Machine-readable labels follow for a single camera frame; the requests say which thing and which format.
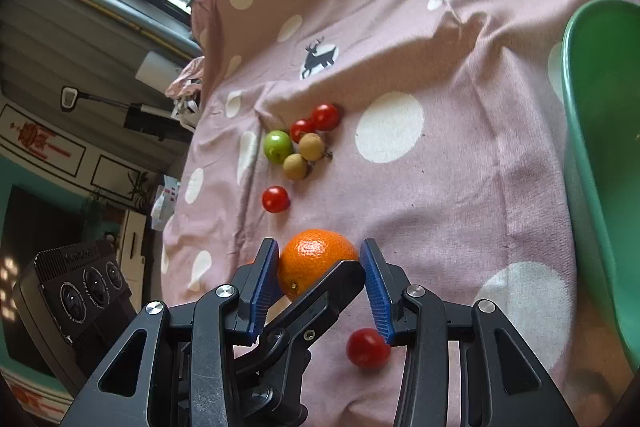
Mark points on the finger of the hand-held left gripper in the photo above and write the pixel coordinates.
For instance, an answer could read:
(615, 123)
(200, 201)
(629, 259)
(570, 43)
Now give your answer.
(320, 302)

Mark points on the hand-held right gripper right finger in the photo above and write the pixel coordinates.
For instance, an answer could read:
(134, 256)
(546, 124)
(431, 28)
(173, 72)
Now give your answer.
(377, 294)

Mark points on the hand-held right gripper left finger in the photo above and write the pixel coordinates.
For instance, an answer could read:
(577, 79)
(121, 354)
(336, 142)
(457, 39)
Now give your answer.
(262, 294)

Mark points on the orange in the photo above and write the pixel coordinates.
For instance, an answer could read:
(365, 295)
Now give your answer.
(315, 257)

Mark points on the red cherry tomato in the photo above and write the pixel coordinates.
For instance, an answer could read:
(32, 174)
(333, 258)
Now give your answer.
(301, 130)
(275, 199)
(325, 116)
(367, 348)

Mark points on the green plastic basin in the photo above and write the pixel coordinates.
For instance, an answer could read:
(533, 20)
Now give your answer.
(610, 132)

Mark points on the potted plant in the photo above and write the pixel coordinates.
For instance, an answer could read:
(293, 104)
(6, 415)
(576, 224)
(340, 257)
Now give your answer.
(137, 187)

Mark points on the brown longan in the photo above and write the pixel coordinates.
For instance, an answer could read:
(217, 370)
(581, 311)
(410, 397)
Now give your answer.
(295, 167)
(311, 147)

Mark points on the white packet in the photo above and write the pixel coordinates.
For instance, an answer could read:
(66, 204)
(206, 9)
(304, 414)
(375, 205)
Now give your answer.
(166, 201)

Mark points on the small green fruit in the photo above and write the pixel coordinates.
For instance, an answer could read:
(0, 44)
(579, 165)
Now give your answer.
(277, 146)

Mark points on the white patterned bag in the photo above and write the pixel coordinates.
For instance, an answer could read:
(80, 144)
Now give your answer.
(187, 111)

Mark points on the pink cloth pile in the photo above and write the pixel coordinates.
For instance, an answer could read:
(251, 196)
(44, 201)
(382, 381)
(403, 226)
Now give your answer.
(185, 79)

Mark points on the white box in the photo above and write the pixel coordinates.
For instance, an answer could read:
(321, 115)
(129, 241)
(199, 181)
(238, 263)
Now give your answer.
(156, 71)

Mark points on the pink polka-dot blanket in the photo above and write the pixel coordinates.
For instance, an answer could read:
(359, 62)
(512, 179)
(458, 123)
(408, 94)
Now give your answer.
(450, 57)

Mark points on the red wall decoration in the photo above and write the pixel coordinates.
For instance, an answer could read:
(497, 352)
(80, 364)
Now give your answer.
(35, 139)

